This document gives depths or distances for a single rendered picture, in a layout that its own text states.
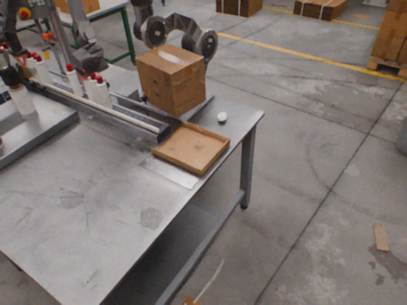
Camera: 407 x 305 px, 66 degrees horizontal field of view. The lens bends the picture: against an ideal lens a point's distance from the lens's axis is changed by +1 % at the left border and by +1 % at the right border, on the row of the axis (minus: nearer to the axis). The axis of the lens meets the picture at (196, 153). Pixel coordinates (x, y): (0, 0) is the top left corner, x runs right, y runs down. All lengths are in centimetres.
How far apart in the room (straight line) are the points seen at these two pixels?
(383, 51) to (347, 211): 222
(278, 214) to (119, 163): 126
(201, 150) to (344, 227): 125
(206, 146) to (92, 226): 65
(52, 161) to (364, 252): 192
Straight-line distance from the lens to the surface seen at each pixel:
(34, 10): 212
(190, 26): 229
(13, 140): 188
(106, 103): 183
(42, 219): 147
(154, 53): 184
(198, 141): 160
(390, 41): 415
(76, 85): 201
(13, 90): 192
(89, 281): 124
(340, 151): 294
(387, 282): 229
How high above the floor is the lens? 187
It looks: 42 degrees down
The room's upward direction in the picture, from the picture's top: 5 degrees counter-clockwise
